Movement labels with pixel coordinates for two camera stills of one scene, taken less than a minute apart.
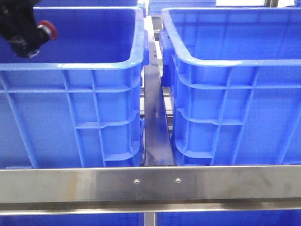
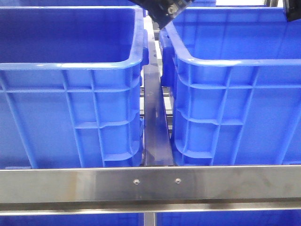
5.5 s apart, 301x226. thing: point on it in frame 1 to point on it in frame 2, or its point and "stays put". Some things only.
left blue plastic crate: (77, 103) stays put
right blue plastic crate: (235, 76) stays put
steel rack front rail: (60, 190) stays put
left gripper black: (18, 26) to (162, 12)
